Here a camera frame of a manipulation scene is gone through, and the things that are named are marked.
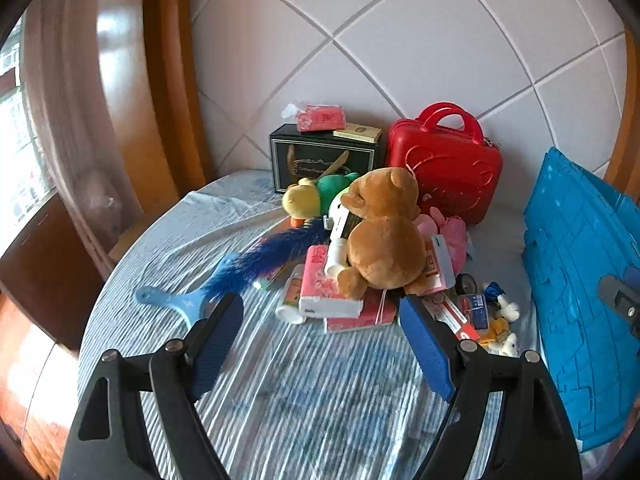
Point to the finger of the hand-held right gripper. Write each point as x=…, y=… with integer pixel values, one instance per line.
x=620, y=292

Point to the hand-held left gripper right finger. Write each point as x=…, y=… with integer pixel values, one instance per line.
x=425, y=350

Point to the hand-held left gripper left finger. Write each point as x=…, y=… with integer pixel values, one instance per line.
x=217, y=350

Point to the blue plastic crate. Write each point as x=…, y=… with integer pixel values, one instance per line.
x=575, y=310

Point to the brown teddy bear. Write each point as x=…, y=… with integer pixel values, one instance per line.
x=385, y=245

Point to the red white long box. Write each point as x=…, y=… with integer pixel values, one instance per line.
x=457, y=317

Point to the blue card packet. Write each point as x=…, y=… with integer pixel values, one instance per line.
x=478, y=310

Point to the small yellow plush charm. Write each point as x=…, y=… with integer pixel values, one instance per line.
x=496, y=331

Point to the black tape roll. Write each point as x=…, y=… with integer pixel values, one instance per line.
x=466, y=285

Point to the white red medicine box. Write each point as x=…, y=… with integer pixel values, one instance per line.
x=439, y=265

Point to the white bottle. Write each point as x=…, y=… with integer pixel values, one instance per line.
x=291, y=295

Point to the blue fluffy duster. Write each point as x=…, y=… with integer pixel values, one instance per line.
x=260, y=265

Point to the striped blue bedsheet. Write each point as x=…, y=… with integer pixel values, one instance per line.
x=310, y=410

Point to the pink bunny plush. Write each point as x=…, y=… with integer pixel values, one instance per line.
x=452, y=237

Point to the white tube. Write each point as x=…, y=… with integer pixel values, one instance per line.
x=336, y=257

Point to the light wooden board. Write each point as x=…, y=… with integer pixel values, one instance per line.
x=127, y=246

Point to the white black striped box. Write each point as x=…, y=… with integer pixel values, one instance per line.
x=342, y=220

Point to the yellow plush toy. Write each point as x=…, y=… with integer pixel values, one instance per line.
x=301, y=200

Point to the red hard-shell suitcase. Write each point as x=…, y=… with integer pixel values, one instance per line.
x=450, y=170

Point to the dark wooden cabinet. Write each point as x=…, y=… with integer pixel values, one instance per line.
x=45, y=280

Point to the dark green gift box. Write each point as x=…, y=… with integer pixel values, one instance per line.
x=320, y=157

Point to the gold flat box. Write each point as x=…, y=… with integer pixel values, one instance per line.
x=357, y=133

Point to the pink tissue packet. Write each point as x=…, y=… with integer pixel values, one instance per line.
x=320, y=119

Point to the sheer curtain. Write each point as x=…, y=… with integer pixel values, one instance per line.
x=65, y=110

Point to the window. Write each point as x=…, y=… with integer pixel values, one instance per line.
x=25, y=135

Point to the white padded wooden headboard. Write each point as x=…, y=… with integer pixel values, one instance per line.
x=400, y=35

